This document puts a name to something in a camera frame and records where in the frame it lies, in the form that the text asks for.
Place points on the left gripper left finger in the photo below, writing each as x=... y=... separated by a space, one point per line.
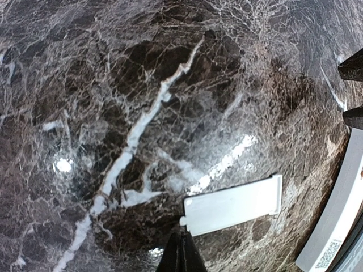
x=171 y=260

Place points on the white battery cover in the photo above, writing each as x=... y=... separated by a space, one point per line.
x=205 y=213

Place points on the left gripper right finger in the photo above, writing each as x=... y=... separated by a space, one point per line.
x=192 y=260

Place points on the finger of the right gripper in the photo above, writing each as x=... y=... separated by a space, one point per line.
x=352 y=68
x=354 y=117

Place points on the white remote control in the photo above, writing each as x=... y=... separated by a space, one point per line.
x=339 y=213

